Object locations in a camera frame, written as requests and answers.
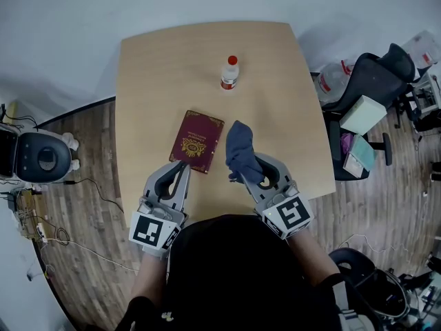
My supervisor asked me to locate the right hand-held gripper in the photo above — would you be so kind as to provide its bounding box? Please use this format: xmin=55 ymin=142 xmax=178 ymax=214
xmin=239 ymin=152 xmax=314 ymax=240

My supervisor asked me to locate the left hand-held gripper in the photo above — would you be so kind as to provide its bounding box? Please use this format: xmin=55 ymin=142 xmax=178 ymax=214
xmin=129 ymin=160 xmax=192 ymax=259

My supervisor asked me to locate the dark blue cloth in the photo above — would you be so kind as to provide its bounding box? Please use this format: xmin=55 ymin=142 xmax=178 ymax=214
xmin=225 ymin=120 xmax=265 ymax=184

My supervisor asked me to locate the dark red book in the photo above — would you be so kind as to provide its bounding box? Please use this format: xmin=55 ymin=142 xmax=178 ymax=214
xmin=168 ymin=110 xmax=225 ymax=175

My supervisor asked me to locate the person's right forearm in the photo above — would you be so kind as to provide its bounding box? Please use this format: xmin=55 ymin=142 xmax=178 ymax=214
xmin=287 ymin=231 xmax=340 ymax=285

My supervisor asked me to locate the person's left forearm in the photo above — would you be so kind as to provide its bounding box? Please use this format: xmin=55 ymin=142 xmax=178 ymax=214
xmin=130 ymin=253 xmax=170 ymax=303

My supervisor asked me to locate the person's left hand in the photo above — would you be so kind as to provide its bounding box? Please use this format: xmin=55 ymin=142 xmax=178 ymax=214
xmin=141 ymin=245 xmax=172 ymax=262

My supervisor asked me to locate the pale pink box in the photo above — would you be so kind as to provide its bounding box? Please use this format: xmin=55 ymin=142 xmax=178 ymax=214
xmin=342 ymin=152 xmax=369 ymax=179

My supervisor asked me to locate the person's black top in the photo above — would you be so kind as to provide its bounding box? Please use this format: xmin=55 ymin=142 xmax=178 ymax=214
xmin=116 ymin=214 xmax=380 ymax=331

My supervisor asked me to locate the white bottle with red cap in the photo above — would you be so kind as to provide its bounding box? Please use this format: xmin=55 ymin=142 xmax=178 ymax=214
xmin=220 ymin=55 xmax=240 ymax=91

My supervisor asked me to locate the pale green box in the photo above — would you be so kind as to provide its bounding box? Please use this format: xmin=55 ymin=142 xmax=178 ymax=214
xmin=340 ymin=94 xmax=389 ymax=137

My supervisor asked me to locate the clear plastic water jug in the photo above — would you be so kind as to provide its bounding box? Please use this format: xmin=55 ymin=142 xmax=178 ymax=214
xmin=316 ymin=60 xmax=356 ymax=105

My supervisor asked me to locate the black oval device white rim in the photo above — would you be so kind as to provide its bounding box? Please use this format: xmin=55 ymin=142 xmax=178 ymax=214
xmin=15 ymin=132 xmax=73 ymax=184

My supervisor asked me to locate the black mesh office chair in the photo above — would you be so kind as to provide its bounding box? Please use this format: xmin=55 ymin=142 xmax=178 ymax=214
xmin=320 ymin=43 xmax=416 ymax=182

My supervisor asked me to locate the clear plastic container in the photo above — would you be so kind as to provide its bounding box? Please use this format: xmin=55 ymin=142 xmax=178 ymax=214
xmin=401 ymin=29 xmax=440 ymax=70

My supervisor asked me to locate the black cable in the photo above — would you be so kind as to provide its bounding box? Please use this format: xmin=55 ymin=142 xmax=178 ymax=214
xmin=63 ymin=177 xmax=125 ymax=215

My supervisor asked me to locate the white cable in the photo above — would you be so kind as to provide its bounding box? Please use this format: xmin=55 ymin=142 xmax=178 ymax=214
xmin=39 ymin=238 xmax=139 ymax=274

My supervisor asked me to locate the wooden crate with cables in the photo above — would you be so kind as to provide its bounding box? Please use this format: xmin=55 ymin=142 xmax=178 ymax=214
xmin=15 ymin=188 xmax=48 ymax=241

